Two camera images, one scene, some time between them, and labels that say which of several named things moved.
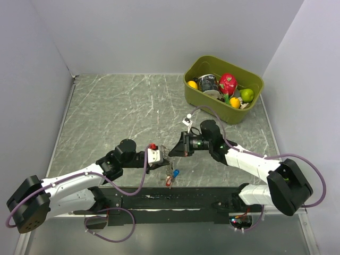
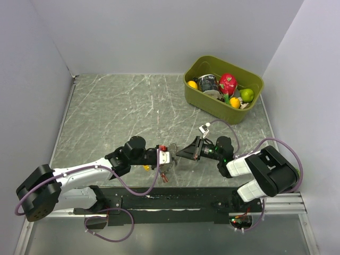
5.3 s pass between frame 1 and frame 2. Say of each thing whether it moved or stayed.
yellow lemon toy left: stayed
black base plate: stayed
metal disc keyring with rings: moved
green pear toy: stayed
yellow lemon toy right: stayed
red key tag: moved
